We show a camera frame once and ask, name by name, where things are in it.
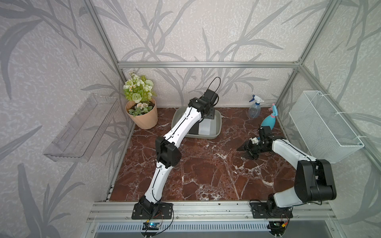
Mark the aluminium frame rail front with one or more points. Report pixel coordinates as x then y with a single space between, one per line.
235 210

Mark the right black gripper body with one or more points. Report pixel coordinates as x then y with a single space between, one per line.
253 149

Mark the white wire mesh basket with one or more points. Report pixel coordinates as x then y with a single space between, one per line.
323 129

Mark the translucent pencil case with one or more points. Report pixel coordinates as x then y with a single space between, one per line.
204 127

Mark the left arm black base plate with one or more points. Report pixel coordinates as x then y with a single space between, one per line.
152 210

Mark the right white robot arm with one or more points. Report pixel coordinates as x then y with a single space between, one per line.
314 181

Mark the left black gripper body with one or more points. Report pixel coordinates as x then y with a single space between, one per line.
211 113

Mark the right circuit board with wires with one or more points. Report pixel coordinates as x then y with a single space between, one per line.
277 229

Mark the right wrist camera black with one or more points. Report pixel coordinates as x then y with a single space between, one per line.
265 132

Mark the clear acrylic wall shelf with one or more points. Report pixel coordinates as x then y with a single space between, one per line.
80 137

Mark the left green circuit board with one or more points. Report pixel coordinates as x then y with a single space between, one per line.
151 226

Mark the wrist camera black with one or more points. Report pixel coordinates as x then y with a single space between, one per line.
211 97
265 132

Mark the clear spray bottle blue nozzle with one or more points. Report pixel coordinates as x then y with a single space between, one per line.
255 108

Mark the potted artificial flower plant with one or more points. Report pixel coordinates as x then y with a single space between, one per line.
141 106

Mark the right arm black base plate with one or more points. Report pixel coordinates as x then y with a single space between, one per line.
269 210

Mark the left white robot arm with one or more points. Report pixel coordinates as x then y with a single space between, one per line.
167 149

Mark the black pencil case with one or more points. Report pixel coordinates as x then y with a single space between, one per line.
194 129

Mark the teal spray bottle pink nozzle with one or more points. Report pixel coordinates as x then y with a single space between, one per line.
270 120

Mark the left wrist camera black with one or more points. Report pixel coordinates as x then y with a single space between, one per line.
211 97

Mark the grey-green plastic storage box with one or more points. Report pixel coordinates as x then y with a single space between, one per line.
216 126

